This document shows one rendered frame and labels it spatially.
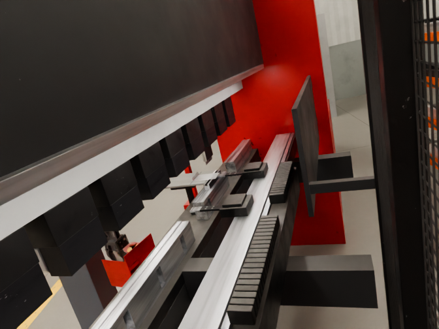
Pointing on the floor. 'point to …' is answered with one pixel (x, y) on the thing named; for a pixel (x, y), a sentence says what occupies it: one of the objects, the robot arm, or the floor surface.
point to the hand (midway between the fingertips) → (120, 263)
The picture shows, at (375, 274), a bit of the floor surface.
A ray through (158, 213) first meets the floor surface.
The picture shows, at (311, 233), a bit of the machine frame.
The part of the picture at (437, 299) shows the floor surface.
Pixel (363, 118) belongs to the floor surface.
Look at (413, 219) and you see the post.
